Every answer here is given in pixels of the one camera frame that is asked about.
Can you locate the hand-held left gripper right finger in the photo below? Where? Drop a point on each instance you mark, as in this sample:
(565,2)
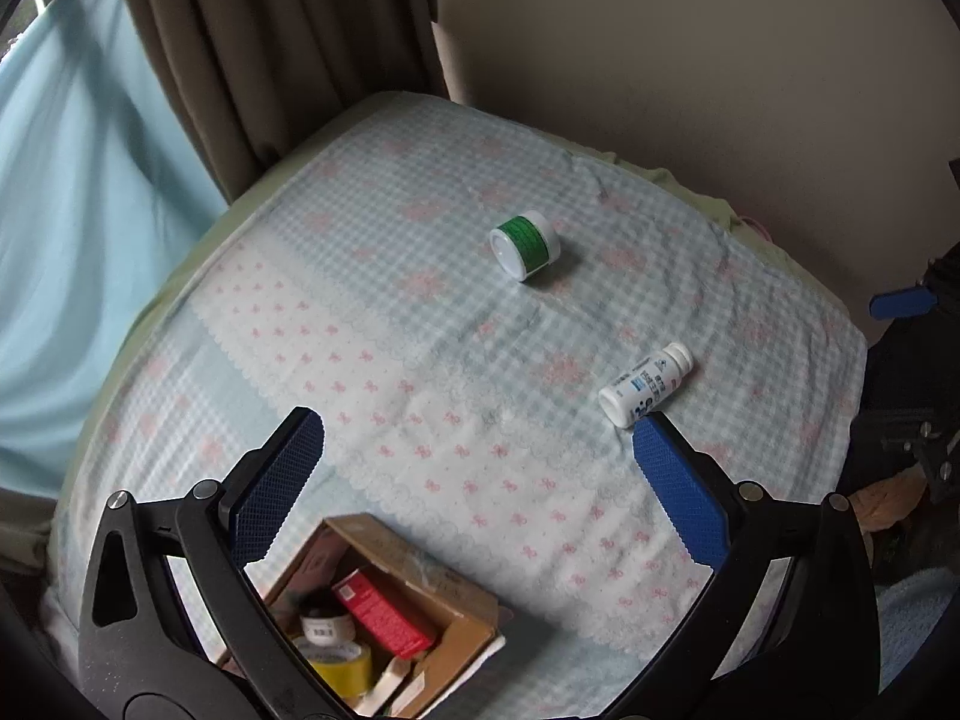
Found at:
(679,495)

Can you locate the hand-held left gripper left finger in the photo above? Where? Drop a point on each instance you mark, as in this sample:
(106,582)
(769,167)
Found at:
(277,487)

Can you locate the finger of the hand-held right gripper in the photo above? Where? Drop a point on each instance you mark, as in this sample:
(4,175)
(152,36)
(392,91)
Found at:
(934,450)
(900,302)

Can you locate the white bottle blue label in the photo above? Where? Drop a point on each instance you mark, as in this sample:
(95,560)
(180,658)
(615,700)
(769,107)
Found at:
(637,390)

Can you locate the black-capped white jar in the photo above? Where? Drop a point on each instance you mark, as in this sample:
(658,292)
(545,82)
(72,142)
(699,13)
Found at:
(326,626)

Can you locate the small red box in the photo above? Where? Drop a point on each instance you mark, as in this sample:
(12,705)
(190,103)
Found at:
(382,611)

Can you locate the cardboard box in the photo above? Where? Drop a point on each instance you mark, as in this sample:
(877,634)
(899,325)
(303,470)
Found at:
(420,570)

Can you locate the yellow tape roll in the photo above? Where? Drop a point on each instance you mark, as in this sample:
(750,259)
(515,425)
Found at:
(349,671)

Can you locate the white case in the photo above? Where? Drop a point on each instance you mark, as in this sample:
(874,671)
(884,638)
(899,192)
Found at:
(382,682)

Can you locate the green label white jar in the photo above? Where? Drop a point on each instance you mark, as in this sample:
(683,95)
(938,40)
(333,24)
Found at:
(532,240)

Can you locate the small pink cloth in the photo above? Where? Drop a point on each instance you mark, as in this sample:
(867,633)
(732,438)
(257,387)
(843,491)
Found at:
(754,225)

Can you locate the light blue fluffy blanket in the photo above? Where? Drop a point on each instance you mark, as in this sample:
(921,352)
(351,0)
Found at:
(919,630)

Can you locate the checkered floral bedsheet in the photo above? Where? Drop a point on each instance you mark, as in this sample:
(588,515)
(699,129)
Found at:
(450,390)

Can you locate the beige curtain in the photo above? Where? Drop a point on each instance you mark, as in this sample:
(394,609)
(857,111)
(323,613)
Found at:
(262,37)
(22,532)

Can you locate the light blue hanging cloth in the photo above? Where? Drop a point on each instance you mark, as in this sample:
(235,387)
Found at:
(75,240)

